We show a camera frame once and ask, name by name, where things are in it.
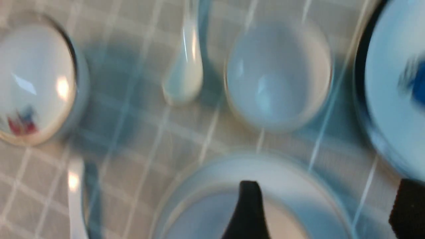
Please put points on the large white ceramic spoon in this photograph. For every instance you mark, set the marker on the large white ceramic spoon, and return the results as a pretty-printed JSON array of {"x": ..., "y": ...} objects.
[{"x": 84, "y": 202}]

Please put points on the black-rimmed white bowl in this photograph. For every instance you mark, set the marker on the black-rimmed white bowl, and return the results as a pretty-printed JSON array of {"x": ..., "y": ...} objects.
[{"x": 45, "y": 81}]

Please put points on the small patterned white spoon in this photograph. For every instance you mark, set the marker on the small patterned white spoon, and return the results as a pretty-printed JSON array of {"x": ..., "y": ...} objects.
[{"x": 185, "y": 79}]

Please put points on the grey checked tablecloth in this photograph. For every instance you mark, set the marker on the grey checked tablecloth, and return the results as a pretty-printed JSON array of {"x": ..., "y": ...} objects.
[{"x": 135, "y": 144}]

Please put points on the large plain white plate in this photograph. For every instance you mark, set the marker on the large plain white plate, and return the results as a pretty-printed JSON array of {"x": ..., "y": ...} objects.
[{"x": 297, "y": 204}]

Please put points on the pale green-grey cup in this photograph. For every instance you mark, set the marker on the pale green-grey cup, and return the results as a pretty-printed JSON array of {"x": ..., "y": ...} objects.
[{"x": 278, "y": 75}]

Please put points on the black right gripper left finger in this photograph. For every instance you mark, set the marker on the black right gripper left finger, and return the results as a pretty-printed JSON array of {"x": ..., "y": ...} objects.
[{"x": 248, "y": 219}]

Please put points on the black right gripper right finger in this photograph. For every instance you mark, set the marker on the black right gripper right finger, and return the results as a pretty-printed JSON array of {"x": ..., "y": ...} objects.
[{"x": 407, "y": 217}]

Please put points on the illustrated black-rimmed plate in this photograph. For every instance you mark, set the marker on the illustrated black-rimmed plate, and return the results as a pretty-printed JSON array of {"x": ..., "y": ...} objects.
[{"x": 389, "y": 84}]

